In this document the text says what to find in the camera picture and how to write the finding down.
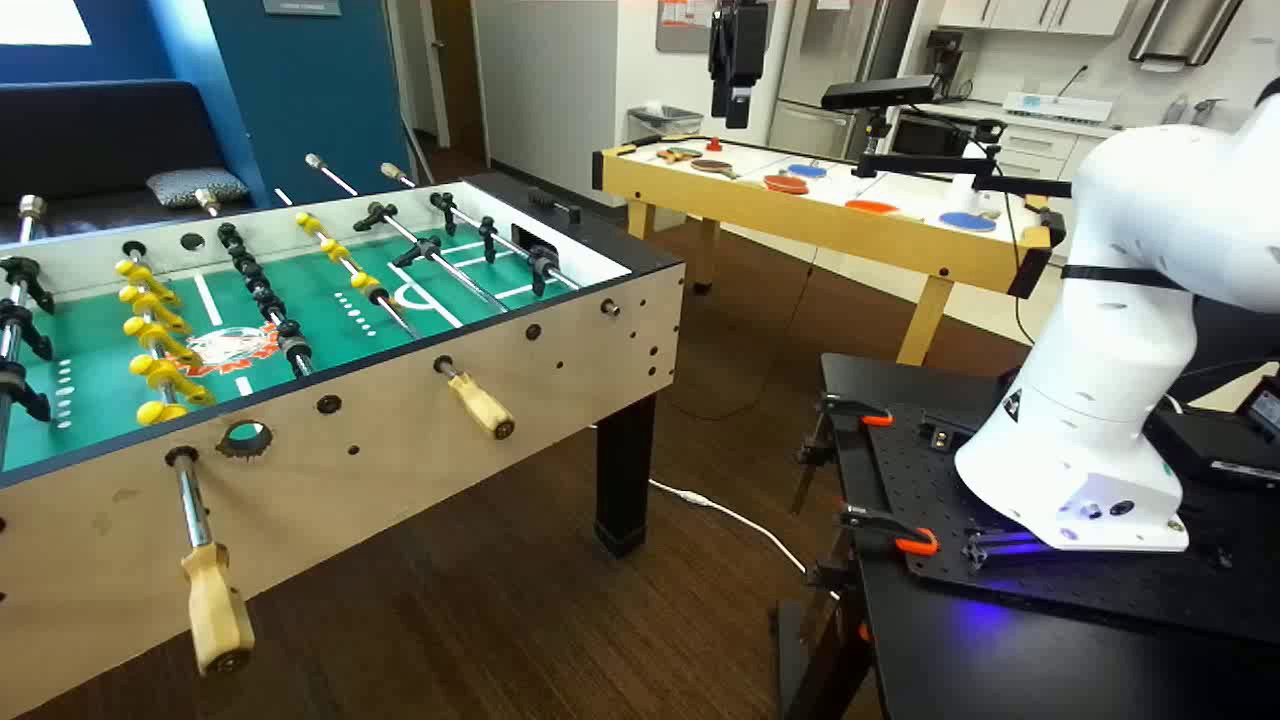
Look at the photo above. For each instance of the orange clamp rear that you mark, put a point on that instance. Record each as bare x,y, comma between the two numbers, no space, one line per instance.
857,410

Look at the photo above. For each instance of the green ball entry cup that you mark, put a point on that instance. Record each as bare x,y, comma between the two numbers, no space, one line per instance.
247,436

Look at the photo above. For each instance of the foosball table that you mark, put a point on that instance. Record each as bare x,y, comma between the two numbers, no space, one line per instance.
95,539

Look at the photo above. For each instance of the yellow air hockey table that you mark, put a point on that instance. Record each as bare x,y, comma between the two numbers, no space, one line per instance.
906,220

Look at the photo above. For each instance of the orange clamp front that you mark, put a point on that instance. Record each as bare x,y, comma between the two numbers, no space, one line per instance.
906,539

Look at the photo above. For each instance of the black player rod centre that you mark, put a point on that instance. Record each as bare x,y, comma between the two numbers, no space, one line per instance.
257,284

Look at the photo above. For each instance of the black goalie rod far right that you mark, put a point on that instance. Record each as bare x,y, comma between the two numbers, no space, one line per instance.
538,257

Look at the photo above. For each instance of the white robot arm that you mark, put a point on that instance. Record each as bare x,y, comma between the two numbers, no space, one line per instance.
1156,218

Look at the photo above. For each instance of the black jacket hanging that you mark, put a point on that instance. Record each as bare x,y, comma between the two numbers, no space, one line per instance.
737,58

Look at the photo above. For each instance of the grey cushion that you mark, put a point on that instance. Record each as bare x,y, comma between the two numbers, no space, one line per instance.
177,190

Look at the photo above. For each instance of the black player rod far left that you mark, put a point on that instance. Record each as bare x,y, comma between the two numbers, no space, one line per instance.
18,330

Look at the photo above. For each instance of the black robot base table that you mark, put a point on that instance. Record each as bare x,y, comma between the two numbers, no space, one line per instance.
1002,627

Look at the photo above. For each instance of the orange clamp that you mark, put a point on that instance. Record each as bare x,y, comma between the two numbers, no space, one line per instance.
857,410
906,539

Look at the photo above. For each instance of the dark sofa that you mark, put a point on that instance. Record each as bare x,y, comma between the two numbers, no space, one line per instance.
89,150

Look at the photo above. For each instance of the rod with five yellow players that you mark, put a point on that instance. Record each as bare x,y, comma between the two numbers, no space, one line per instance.
217,619

